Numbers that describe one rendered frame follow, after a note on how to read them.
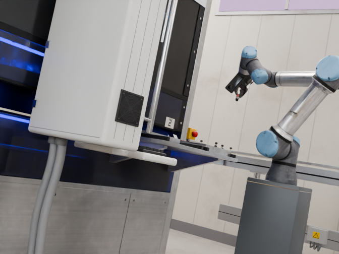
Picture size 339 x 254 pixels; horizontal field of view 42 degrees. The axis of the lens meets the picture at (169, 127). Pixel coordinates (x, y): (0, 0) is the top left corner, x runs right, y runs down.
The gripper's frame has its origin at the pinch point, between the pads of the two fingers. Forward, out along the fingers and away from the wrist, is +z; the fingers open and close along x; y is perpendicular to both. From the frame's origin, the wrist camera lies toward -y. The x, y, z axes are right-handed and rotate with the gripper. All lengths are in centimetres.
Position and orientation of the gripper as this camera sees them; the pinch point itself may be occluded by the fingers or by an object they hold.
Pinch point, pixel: (237, 95)
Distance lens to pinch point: 248.0
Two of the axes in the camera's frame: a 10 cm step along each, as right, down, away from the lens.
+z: 0.0, 5.5, 8.4
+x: -6.9, -6.1, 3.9
